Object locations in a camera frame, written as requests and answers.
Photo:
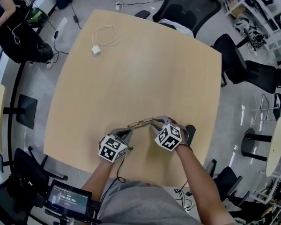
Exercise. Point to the green and black helmet device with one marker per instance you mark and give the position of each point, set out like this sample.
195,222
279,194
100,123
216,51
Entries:
37,14

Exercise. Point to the thin-framed eyeglasses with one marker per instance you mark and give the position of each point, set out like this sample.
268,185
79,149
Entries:
134,125

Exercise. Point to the white floor power strip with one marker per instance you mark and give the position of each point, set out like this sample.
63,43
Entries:
251,122
118,6

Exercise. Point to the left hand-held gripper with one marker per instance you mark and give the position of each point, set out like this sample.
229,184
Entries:
110,149

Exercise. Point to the black mesh office chair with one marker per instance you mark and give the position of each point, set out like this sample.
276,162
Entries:
189,6

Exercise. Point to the person's left forearm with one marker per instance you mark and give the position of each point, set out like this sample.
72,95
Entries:
97,179

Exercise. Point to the round wooden table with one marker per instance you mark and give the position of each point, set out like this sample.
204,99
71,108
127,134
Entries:
275,149

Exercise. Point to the black and white gear bags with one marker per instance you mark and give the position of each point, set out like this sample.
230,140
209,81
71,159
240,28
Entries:
248,29

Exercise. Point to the white cloth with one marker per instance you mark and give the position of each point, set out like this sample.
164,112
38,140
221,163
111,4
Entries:
178,26

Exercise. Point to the white low shelf unit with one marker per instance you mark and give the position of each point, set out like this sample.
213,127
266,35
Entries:
271,196

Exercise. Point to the person's right forearm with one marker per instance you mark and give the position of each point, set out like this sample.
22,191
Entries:
196,172

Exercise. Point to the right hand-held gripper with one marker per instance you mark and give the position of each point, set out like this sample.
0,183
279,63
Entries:
169,137

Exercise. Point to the person's grey shirt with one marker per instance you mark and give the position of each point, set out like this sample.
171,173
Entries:
142,205

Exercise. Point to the black glasses case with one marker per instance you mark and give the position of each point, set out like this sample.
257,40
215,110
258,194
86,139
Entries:
191,132

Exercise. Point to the white charger block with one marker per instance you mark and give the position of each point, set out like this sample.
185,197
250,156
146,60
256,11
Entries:
96,50

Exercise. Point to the small black monitor screen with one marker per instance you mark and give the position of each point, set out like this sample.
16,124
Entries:
68,199

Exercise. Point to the black padded office chair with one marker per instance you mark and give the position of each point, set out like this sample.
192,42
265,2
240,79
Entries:
255,74

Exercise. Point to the black chair with chrome legs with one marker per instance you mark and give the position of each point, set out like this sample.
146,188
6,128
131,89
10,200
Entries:
276,102

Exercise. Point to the black power adapter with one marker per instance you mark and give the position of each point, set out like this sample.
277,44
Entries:
75,18

